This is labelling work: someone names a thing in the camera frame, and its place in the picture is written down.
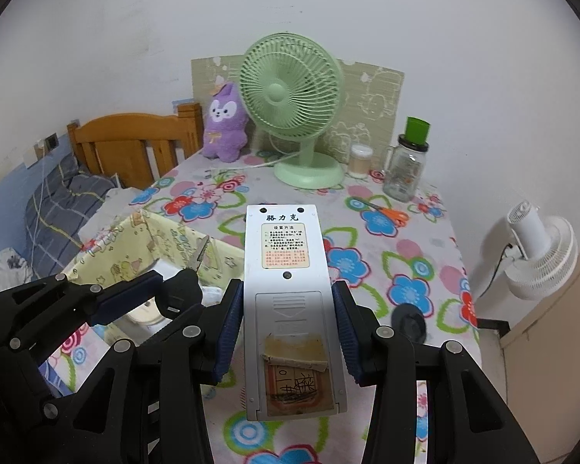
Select beige door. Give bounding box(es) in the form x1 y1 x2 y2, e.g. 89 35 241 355
502 255 580 463

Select round bear plush keychain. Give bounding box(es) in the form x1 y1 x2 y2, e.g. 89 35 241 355
126 299 168 333

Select orange handled scissors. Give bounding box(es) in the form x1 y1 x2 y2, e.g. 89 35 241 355
356 197 409 227

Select white remote control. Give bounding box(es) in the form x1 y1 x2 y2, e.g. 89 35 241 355
244 204 348 421

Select green desk fan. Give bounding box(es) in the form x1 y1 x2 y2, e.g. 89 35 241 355
239 32 343 189

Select yellow patterned storage box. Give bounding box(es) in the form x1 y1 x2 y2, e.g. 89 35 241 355
63 210 244 289

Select wooden chair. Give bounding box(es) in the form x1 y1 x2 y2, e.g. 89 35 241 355
67 102 204 189

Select white standing fan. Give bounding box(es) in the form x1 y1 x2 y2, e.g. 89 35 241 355
480 200 578 300

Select purple plush toy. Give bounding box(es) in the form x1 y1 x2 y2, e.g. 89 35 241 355
202 82 249 162

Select white fan power cable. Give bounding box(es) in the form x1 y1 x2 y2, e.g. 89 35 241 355
207 134 304 171

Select glass jar green lid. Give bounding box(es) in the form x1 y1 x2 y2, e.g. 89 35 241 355
383 118 430 202

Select cotton swab container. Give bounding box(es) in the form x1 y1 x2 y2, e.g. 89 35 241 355
346 143 374 179

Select grey plaid bedding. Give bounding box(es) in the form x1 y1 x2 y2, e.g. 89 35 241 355
0 154 118 291

